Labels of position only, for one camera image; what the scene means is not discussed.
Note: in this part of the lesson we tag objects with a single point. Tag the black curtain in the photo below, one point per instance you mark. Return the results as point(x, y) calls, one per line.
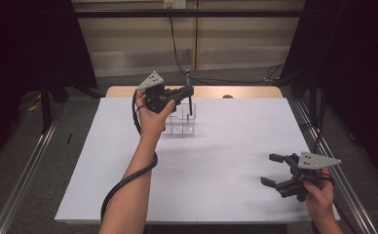
point(356, 65)
point(21, 48)

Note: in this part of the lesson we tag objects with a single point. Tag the white table board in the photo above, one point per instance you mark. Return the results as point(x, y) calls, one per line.
point(229, 195)

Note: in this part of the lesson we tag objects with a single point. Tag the wooden table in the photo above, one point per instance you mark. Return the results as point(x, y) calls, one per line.
point(242, 91)

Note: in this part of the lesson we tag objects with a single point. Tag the black metal stand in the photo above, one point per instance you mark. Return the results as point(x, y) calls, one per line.
point(45, 110)
point(313, 97)

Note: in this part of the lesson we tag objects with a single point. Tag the person's right hand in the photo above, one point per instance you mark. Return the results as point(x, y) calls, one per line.
point(320, 201)

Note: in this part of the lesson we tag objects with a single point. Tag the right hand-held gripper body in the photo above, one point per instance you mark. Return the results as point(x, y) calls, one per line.
point(317, 161)

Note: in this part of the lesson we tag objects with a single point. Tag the white wall outlet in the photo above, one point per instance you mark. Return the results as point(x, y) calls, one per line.
point(174, 3)

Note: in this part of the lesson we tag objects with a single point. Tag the clear acrylic organizer box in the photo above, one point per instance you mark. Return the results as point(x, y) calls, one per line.
point(183, 125)

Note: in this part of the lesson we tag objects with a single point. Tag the metal floor rail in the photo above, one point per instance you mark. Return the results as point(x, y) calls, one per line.
point(356, 208)
point(24, 182)

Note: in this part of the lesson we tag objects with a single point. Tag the thin black silver-ferrule makeup brush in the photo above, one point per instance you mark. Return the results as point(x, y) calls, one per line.
point(190, 105)

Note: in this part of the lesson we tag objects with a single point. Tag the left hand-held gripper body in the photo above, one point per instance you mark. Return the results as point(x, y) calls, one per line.
point(153, 83)

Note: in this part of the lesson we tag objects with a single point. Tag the small black floor stick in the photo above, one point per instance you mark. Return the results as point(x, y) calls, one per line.
point(69, 138)

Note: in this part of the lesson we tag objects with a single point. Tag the person's left hand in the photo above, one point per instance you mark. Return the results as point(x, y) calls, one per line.
point(151, 123)

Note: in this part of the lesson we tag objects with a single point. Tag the yellow floor object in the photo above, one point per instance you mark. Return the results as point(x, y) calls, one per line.
point(34, 106)

